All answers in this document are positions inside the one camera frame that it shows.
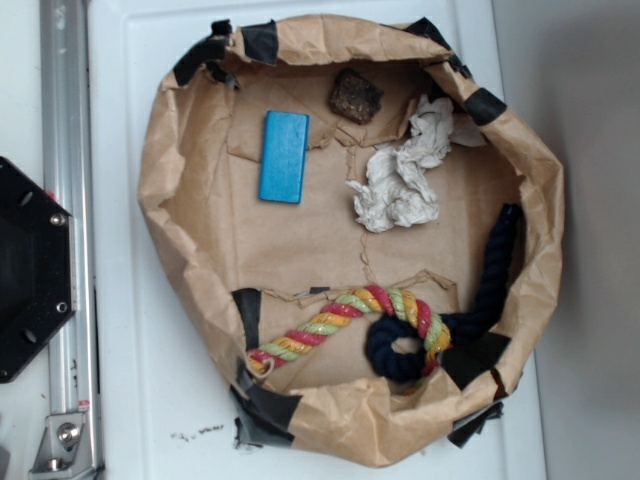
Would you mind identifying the crumpled white paper tissue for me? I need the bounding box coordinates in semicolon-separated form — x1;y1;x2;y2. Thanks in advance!
347;95;487;233

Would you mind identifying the dark brown rough block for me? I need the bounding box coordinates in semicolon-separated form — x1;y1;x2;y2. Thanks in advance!
329;68;384;125

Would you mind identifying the blue rectangular block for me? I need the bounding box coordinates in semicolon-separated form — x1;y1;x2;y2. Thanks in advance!
259;110;309;204

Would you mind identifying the dark navy rope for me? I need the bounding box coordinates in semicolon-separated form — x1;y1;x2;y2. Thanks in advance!
364;202;524;384

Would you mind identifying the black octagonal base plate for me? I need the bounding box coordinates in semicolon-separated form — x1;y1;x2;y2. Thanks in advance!
0;157;74;384

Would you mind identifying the metal corner bracket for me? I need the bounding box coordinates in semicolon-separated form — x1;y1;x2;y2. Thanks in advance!
28;412;104;479

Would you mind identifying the brown paper bag bin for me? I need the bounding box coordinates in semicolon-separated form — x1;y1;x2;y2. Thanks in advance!
138;14;565;467

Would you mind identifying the aluminium extrusion rail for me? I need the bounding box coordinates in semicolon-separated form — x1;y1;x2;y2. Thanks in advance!
39;1;100;414

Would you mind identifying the red yellow green rope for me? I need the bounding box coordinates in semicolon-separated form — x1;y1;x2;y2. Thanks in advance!
246;284;454;394

